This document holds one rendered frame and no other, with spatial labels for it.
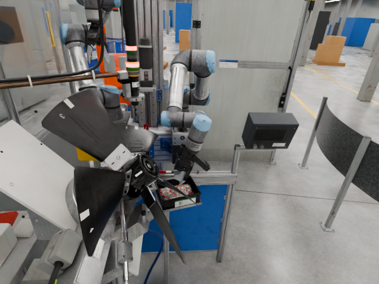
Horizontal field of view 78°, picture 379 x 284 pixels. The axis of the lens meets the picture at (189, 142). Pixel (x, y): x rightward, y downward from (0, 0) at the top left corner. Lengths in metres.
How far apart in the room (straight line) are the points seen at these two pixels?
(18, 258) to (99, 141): 0.58
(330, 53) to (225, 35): 10.74
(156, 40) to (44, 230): 1.32
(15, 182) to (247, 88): 2.44
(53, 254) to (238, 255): 1.66
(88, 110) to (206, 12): 1.97
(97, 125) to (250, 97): 2.25
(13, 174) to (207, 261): 1.59
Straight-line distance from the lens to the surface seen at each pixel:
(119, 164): 0.89
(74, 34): 1.77
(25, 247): 1.24
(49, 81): 0.77
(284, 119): 1.40
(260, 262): 2.19
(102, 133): 0.87
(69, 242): 0.78
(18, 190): 0.88
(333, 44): 13.14
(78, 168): 0.62
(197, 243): 1.93
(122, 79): 0.82
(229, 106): 2.87
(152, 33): 1.79
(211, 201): 1.63
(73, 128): 0.85
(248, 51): 2.77
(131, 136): 1.10
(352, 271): 2.48
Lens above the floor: 1.72
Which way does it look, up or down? 28 degrees down
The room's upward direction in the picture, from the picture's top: 3 degrees clockwise
